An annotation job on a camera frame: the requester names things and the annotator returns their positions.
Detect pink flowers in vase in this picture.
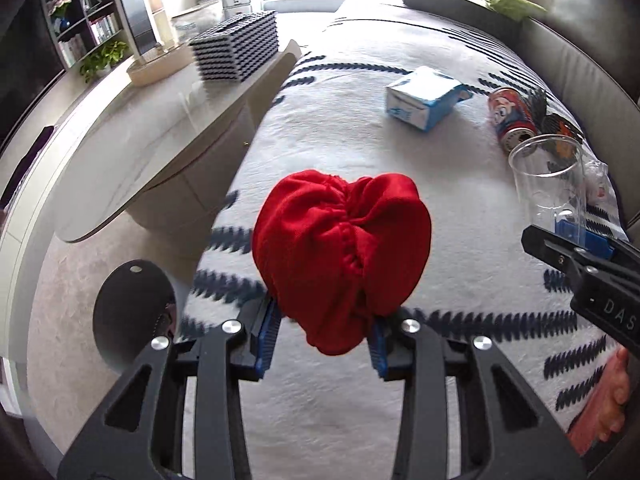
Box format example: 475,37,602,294
47,0,73,31

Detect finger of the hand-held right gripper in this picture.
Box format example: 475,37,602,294
554,210,618,261
521,225,640,277

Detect cabbage plush toy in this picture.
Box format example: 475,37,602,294
477,0,548,22

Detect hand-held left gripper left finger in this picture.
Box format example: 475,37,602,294
56,297,283,480

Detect grey oval coffee table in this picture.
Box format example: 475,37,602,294
50,40,303,246

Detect grey leather sofa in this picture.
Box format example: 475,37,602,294
520,0,640,241

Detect black television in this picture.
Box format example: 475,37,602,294
0,0,66,141

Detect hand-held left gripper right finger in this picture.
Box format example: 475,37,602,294
367,310,588,480

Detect person's right hand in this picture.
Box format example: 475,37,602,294
567,347,632,457

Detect black white dotted tissue box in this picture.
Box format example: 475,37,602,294
189,10,279,83

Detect dark speaker bar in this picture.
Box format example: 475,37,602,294
0,126,56,211

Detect green potted plant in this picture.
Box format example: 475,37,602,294
79,40,130,83

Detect red cloth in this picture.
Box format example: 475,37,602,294
251,170,433,356

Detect white rug with dark stripes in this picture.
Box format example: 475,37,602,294
180,0,631,480

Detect black plastic piece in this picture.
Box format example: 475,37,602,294
527,87,551,126

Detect white tv cabinet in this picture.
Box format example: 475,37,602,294
0,57,138,411

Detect grey round bin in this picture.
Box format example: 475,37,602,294
92,259,177,377

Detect tall dark grey panel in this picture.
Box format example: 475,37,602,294
107,0,163,58

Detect dark grey ottoman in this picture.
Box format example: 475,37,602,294
402,0,523,31

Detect dark open shelf unit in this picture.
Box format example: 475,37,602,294
40,0,133,77

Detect blue white packet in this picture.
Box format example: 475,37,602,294
385,66,473,133

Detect clear lidded container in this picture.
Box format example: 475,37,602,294
171,0,224,43

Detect clear plastic cup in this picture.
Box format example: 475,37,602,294
508,133,587,248

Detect beige round tray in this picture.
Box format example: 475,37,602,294
126,44,197,87

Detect orange black packet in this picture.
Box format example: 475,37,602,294
542,112,586,158

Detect red printed can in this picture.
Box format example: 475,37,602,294
487,87,538,153

